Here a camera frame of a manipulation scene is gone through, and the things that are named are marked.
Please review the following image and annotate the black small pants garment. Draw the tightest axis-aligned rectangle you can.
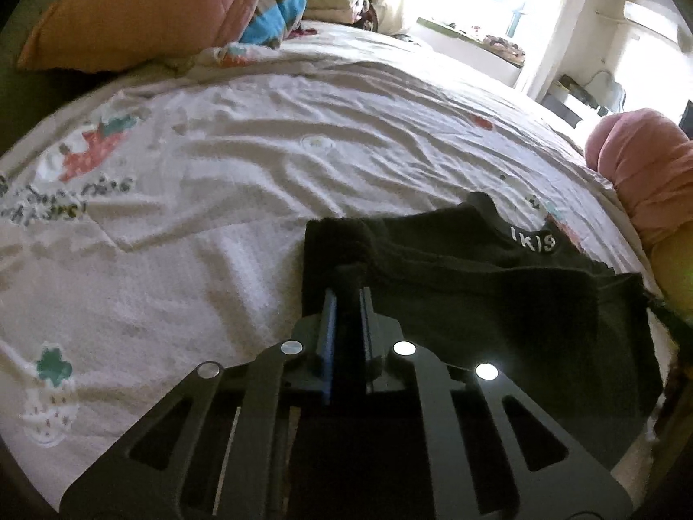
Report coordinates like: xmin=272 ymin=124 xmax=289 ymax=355
xmin=286 ymin=190 xmax=665 ymax=520

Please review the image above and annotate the white strawberry print bedsheet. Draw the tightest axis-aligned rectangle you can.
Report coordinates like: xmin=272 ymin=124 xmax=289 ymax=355
xmin=1 ymin=23 xmax=652 ymax=507

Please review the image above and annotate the rolled pink duvet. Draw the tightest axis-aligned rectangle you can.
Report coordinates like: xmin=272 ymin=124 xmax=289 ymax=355
xmin=583 ymin=108 xmax=693 ymax=250

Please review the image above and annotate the green window sill clutter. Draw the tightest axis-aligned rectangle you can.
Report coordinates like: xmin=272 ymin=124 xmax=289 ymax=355
xmin=417 ymin=18 xmax=526 ymax=68

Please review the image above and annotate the blue striped blanket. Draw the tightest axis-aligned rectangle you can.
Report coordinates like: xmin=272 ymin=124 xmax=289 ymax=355
xmin=240 ymin=0 xmax=307 ymax=48

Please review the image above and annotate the pink pillow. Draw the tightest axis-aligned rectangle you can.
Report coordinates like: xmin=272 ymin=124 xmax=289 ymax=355
xmin=16 ymin=0 xmax=259 ymax=73

